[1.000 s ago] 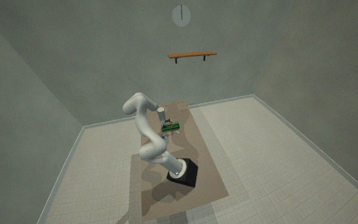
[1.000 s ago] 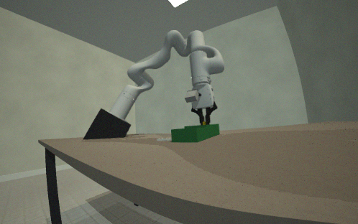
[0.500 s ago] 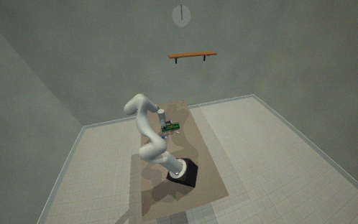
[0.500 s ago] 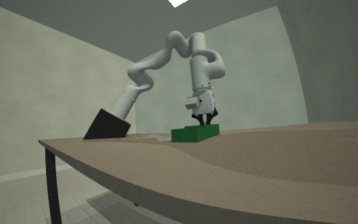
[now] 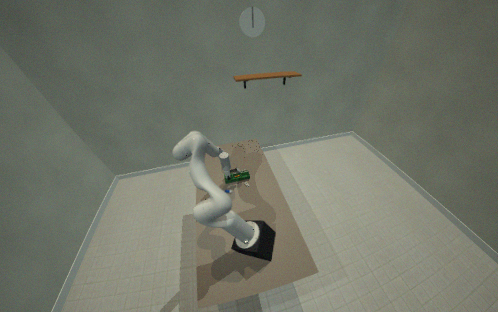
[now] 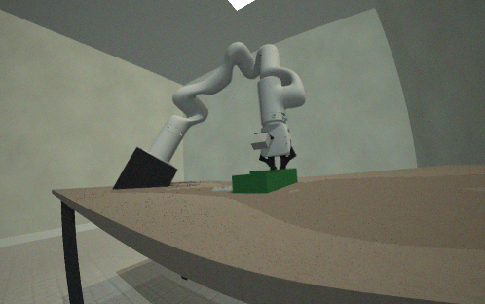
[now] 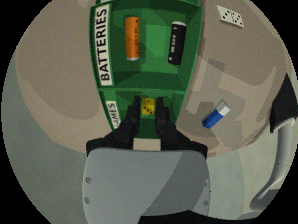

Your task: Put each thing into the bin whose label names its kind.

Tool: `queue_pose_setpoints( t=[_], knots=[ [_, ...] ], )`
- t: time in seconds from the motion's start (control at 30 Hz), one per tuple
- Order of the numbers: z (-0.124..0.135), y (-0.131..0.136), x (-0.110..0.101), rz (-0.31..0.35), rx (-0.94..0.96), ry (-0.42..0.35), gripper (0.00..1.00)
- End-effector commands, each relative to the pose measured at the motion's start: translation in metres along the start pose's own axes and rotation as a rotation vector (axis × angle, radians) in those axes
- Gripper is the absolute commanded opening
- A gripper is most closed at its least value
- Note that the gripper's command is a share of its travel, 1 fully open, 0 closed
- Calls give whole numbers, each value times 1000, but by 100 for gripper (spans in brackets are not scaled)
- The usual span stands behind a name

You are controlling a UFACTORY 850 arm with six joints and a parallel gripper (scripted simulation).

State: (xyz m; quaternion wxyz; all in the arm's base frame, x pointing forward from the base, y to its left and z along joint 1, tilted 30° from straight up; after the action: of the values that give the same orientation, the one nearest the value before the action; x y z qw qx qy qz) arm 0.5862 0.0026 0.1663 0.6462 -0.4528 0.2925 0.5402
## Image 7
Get green bin labelled batteries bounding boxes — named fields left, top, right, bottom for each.
left=89, top=0, right=203, bottom=139

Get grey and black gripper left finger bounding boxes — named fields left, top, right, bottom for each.
left=86, top=96, right=141, bottom=157

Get orange aa battery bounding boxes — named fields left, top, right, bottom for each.
left=125, top=17, right=140, bottom=61

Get white domino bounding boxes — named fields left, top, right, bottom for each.
left=214, top=5, right=244, bottom=28

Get black battery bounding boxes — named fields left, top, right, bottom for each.
left=168, top=21, right=187, bottom=65

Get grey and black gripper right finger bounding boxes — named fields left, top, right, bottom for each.
left=155, top=97, right=208, bottom=159

